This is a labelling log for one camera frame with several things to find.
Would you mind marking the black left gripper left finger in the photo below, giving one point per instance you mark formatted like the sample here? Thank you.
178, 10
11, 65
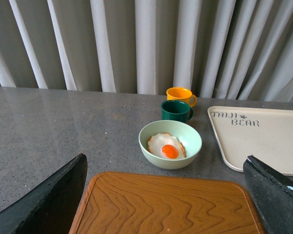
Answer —
51, 206

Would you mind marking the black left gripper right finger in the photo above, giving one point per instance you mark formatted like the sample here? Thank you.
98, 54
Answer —
272, 193

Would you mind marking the wooden cutting board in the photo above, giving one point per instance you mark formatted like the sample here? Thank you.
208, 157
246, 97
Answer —
124, 203

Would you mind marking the cream bear serving tray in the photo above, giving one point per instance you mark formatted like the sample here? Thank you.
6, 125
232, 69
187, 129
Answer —
266, 134

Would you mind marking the light green bowl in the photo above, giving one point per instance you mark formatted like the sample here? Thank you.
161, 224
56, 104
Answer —
187, 135

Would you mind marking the fake fried egg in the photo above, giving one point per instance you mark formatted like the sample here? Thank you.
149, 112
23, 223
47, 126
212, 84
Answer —
166, 146

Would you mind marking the dark green mug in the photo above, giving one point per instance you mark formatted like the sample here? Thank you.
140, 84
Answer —
176, 110

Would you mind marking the yellow mug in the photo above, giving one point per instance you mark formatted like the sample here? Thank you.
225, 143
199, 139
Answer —
182, 94

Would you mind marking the white pleated curtain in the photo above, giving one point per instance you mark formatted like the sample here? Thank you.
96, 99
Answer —
228, 49

